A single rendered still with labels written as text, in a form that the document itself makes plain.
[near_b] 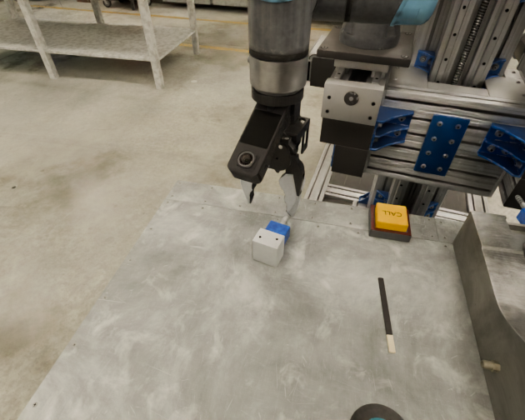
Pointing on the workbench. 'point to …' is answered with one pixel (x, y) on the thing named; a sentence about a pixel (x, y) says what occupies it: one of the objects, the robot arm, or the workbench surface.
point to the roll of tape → (375, 412)
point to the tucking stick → (386, 317)
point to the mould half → (503, 312)
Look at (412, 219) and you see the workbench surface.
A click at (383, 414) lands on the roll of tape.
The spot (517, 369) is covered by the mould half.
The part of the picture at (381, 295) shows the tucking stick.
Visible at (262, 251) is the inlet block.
